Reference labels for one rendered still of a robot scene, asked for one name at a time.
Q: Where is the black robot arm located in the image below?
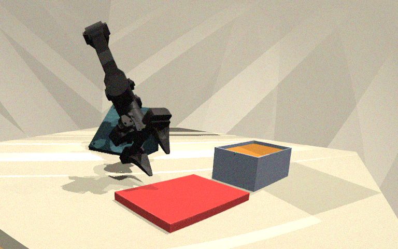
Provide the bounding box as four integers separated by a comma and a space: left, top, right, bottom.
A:
83, 21, 142, 146

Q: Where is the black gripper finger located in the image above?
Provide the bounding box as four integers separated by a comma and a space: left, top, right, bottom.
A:
146, 120, 170, 154
125, 154, 153, 176

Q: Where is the red lid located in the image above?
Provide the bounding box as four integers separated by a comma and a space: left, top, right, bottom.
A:
115, 174, 250, 233

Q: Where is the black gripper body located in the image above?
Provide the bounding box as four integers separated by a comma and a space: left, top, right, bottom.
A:
119, 107, 172, 164

